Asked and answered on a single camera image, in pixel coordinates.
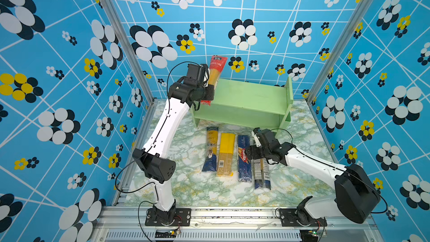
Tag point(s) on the blue yellow spaghetti package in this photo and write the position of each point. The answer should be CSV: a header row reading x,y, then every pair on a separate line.
x,y
211,162

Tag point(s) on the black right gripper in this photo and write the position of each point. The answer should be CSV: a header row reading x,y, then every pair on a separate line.
x,y
253,150

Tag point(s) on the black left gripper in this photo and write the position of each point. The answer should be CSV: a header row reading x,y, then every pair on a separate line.
x,y
210,96

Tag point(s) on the dark blue spaghetti package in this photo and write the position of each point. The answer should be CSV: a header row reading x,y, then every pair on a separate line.
x,y
244,163

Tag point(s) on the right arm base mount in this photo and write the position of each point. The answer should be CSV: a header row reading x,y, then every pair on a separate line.
x,y
299,217

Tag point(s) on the aluminium corner post left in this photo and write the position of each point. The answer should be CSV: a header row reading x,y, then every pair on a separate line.
x,y
127,48

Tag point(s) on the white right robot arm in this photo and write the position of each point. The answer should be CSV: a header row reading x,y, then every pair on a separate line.
x,y
354,198

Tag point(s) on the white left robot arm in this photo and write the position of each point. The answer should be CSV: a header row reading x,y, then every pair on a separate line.
x,y
152,159

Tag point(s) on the red spaghetti package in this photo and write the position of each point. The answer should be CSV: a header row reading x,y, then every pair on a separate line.
x,y
216,67

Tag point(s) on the left controller board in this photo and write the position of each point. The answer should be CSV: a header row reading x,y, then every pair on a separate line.
x,y
168,234

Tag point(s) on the right controller board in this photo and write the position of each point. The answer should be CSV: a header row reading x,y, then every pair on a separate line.
x,y
309,236

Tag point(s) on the green wooden shelf unit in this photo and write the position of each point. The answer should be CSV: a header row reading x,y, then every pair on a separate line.
x,y
248,105

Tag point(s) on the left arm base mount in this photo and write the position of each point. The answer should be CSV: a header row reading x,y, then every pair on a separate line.
x,y
173,217

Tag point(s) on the aluminium corner post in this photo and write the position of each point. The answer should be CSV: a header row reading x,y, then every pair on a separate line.
x,y
340,45
127,48

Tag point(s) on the aluminium corner post right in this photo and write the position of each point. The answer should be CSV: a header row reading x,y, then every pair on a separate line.
x,y
340,45

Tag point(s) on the clear blue spaghetti package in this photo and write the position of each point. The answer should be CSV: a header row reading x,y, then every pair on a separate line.
x,y
261,174

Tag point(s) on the controller board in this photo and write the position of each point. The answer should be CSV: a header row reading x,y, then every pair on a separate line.
x,y
168,234
309,236

